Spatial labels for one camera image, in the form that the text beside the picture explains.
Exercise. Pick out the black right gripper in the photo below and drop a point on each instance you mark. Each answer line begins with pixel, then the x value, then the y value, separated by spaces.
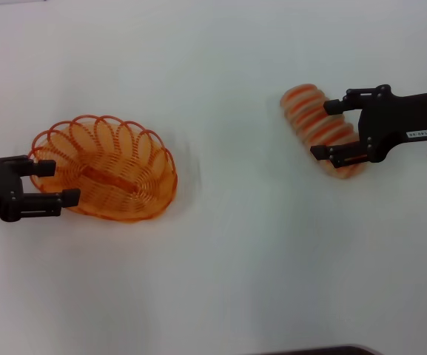
pixel 402 114

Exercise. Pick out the orange striped bread loaf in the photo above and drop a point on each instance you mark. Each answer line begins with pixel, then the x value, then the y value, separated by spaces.
pixel 320 125

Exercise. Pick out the orange woven plastic basket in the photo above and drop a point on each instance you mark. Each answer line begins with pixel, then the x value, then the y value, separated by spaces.
pixel 124 174

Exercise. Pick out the dark rounded robot base edge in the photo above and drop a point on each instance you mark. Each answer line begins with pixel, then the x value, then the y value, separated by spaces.
pixel 320 350

